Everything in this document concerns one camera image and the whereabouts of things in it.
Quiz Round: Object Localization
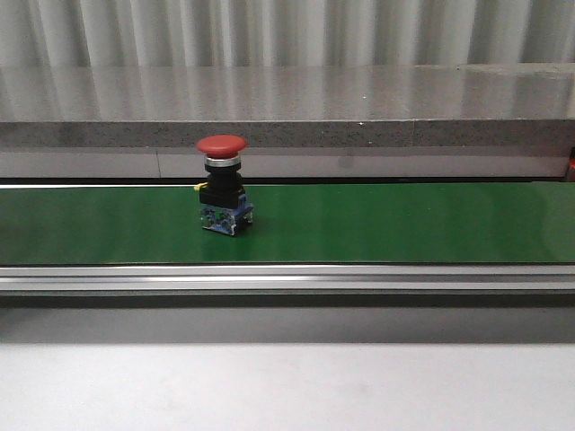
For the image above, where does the green conveyor belt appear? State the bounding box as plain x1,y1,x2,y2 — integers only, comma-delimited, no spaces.
1,182,574,266

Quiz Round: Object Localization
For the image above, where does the grey speckled stone counter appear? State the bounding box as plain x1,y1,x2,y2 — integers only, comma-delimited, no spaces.
1,64,574,180

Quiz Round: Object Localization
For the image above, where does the red object at right edge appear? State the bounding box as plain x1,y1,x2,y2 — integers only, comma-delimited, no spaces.
564,148,575,182

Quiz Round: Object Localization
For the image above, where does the grey pleated curtain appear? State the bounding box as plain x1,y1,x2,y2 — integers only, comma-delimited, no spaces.
1,1,574,66

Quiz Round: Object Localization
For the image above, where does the aluminium conveyor side rail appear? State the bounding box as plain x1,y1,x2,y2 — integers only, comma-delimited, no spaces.
1,264,574,308

